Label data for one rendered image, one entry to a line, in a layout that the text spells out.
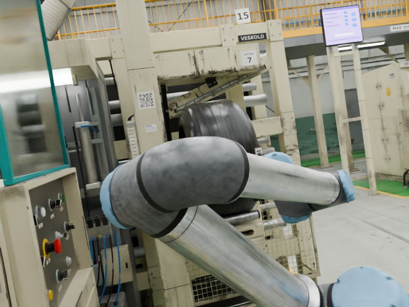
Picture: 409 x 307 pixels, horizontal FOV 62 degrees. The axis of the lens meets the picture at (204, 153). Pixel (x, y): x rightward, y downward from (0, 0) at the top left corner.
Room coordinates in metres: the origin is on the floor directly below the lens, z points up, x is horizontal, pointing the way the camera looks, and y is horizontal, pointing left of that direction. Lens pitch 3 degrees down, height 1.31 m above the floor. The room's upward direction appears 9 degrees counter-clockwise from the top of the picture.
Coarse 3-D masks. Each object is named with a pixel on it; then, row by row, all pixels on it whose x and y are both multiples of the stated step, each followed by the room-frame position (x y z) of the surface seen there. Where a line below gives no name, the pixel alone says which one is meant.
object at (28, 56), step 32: (0, 0) 0.83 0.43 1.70; (32, 0) 1.15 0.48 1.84; (0, 32) 0.79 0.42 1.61; (32, 32) 1.08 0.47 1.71; (0, 64) 0.76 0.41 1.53; (32, 64) 1.01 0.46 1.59; (0, 96) 0.72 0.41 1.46; (32, 96) 0.96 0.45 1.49; (0, 128) 0.69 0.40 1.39; (32, 128) 0.90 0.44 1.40; (0, 160) 0.69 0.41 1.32; (32, 160) 0.86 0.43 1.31; (64, 160) 1.20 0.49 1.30
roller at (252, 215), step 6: (258, 210) 1.59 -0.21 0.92; (222, 216) 1.57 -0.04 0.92; (228, 216) 1.56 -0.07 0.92; (234, 216) 1.56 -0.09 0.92; (240, 216) 1.56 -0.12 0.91; (246, 216) 1.56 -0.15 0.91; (252, 216) 1.57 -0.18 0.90; (258, 216) 1.57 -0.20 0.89; (228, 222) 1.55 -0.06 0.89; (234, 222) 1.56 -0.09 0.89; (240, 222) 1.57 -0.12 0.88
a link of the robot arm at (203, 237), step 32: (128, 192) 0.56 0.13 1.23; (128, 224) 0.61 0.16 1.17; (160, 224) 0.60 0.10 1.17; (192, 224) 0.62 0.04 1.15; (224, 224) 0.68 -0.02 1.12; (192, 256) 0.65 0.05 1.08; (224, 256) 0.66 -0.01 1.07; (256, 256) 0.71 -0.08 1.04; (256, 288) 0.72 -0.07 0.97; (288, 288) 0.76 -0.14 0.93; (320, 288) 0.84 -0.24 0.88
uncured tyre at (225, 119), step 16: (192, 112) 1.55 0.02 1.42; (208, 112) 1.53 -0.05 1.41; (224, 112) 1.53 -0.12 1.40; (240, 112) 1.54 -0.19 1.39; (192, 128) 1.49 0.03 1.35; (208, 128) 1.46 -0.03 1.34; (224, 128) 1.47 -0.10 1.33; (240, 128) 1.47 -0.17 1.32; (240, 144) 1.44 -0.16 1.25; (256, 144) 1.48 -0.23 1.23; (224, 208) 1.50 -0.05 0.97; (240, 208) 1.54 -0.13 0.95
